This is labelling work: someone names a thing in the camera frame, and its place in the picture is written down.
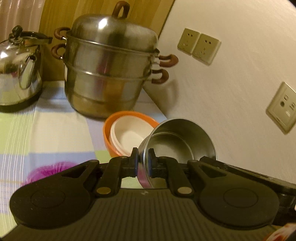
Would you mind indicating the person's right hand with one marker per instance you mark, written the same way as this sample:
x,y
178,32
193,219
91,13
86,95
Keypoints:
x,y
285,233

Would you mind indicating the large pink plastic plate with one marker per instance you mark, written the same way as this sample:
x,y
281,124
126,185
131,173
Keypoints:
x,y
48,171

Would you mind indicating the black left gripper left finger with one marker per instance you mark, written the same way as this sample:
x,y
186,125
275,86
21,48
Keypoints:
x,y
104,180

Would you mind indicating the wall outlet plate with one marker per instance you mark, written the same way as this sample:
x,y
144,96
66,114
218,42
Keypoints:
x,y
282,108

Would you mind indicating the beige curtain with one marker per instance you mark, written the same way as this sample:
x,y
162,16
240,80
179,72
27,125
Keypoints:
x,y
26,13

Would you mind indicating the orange plastic bowl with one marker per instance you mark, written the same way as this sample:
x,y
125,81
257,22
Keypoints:
x,y
107,125

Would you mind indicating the steel bowl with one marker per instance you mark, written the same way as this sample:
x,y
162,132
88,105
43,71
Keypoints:
x,y
177,138

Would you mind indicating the wall socket pair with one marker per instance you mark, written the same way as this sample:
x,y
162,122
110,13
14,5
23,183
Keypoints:
x,y
200,46

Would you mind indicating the white bowl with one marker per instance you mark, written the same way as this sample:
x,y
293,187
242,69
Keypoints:
x,y
128,132

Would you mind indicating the steel steamer pot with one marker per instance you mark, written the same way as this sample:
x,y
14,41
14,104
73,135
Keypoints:
x,y
107,60

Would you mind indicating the steel kettle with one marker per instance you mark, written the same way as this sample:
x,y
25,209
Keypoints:
x,y
21,84

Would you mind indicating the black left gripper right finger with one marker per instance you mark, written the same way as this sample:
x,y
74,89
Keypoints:
x,y
181,179

